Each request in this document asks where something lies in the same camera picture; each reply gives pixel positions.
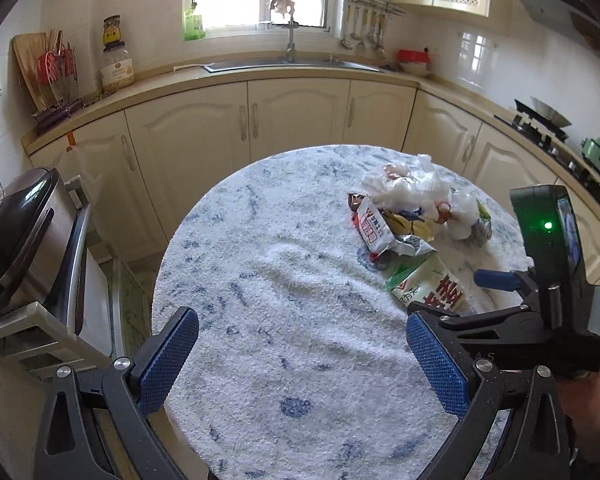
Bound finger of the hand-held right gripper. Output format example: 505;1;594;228
420;302;548;346
474;269;541;306

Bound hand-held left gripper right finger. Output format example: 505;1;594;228
405;310;573;480

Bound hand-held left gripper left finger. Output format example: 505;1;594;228
32;306;216;480

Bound person's right forearm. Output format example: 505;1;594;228
562;360;600;466

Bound green foil wrapper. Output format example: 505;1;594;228
472;200;493;242

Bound green white snack packet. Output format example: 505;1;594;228
385;252;468;311

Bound silver foil wrapper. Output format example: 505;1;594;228
385;232;438;261

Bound black gas stove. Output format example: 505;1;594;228
495;100;600;201

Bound metal wok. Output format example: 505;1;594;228
530;96;573;128

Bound white plastic bag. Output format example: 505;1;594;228
362;154;453;211

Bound white blue table cloth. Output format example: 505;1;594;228
151;144;533;480

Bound white red snack wrapper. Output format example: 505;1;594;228
355;197;396;256

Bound cream lower kitchen cabinets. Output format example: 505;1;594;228
22;77;600;286

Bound row of hanging utensils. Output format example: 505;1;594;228
340;2;388;58

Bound glass jar beige contents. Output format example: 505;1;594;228
100;42;136;93

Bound steel kitchen sink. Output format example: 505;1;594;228
202;57;386;74

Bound metal faucet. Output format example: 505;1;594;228
270;0;301;63

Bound wooden cutting board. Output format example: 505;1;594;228
12;32;63;111

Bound yellow label bottle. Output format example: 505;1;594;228
102;15;123;51

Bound green bottle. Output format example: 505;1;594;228
182;5;206;42

